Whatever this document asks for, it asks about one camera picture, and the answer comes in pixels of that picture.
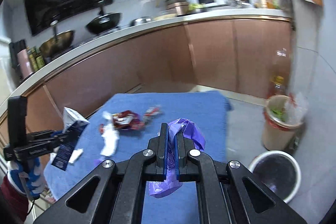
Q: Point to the black frying pan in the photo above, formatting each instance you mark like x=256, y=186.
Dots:
x=104, y=21

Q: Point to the purple plastic wrapper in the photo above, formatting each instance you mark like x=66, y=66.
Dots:
x=175, y=158

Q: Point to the white tissue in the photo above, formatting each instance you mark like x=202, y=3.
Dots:
x=110, y=136

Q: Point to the white paper scrap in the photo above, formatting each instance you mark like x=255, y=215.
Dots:
x=75, y=155

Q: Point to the white black trash bin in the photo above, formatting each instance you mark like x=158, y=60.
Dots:
x=279, y=171

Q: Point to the blue white gloved left hand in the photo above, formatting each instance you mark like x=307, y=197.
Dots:
x=32, y=180

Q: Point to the yellow oil bottle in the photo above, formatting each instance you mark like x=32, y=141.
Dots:
x=278, y=76

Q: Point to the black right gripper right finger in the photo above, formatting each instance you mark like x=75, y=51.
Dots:
x=229, y=192

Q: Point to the red snack bag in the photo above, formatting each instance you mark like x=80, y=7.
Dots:
x=122, y=121

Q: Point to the brass wok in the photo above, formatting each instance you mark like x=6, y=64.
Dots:
x=59, y=41

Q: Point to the beige trash bin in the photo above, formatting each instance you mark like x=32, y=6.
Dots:
x=284, y=121

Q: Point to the pink thermos bottle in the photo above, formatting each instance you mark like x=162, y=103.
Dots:
x=24, y=63

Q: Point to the clear red candy wrapper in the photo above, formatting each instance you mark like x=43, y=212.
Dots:
x=152, y=112

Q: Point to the white blue carton box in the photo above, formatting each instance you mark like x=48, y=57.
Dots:
x=74, y=125

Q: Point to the metal pot with lid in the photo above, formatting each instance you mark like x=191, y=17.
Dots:
x=180, y=7

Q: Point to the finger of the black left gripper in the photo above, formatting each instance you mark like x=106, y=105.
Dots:
x=37, y=149
x=41, y=135

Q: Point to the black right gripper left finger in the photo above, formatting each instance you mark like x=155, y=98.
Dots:
x=114, y=191

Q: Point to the brown kitchen cabinets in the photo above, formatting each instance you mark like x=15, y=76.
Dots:
x=233, y=53

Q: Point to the blue towel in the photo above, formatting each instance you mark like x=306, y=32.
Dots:
x=208, y=110

